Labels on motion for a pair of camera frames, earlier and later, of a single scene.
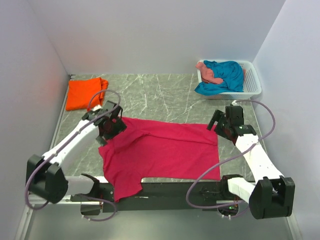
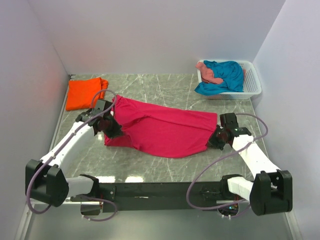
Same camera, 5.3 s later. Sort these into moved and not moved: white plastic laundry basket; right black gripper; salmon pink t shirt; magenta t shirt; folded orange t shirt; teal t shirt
Moved: magenta t shirt; right black gripper
Not moved: teal t shirt; white plastic laundry basket; salmon pink t shirt; folded orange t shirt
